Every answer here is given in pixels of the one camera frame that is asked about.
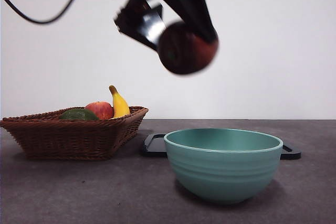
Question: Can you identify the dark purple plum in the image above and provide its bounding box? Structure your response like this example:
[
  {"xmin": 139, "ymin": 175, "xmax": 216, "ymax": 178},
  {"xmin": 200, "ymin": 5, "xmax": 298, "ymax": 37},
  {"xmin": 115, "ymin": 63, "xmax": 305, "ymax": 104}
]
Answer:
[{"xmin": 158, "ymin": 21, "xmax": 219, "ymax": 76}]

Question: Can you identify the teal ribbed bowl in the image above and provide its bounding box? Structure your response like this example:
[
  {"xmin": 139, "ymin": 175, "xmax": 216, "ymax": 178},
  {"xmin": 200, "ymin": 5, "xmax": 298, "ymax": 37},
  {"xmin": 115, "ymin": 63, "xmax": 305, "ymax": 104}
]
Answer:
[{"xmin": 164, "ymin": 128, "xmax": 284, "ymax": 205}]

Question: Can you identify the yellow banana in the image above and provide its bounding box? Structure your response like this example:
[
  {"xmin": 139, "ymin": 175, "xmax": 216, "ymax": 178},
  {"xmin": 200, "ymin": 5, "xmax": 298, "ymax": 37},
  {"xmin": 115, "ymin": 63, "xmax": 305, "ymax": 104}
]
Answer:
[{"xmin": 109, "ymin": 85, "xmax": 131, "ymax": 119}]

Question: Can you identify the red apple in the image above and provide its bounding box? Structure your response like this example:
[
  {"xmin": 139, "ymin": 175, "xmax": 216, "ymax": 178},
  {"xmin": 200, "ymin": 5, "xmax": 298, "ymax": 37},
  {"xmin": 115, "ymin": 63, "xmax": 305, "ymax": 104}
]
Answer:
[{"xmin": 84, "ymin": 101, "xmax": 114, "ymax": 120}]

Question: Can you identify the green avocado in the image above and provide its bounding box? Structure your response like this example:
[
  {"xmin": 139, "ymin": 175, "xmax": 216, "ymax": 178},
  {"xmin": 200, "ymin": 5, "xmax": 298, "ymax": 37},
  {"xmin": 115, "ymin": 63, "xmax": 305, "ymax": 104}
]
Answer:
[{"xmin": 58, "ymin": 108, "xmax": 100, "ymax": 121}]

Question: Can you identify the black rectangular tray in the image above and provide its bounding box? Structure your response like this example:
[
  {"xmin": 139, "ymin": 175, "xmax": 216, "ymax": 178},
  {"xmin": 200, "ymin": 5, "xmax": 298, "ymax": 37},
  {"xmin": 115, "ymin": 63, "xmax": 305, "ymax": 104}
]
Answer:
[{"xmin": 139, "ymin": 133, "xmax": 302, "ymax": 161}]

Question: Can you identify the brown wicker basket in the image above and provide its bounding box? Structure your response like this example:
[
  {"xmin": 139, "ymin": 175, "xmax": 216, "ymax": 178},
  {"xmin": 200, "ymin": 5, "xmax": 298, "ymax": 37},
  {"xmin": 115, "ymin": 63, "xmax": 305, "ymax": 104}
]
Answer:
[{"xmin": 0, "ymin": 105, "xmax": 149, "ymax": 161}]

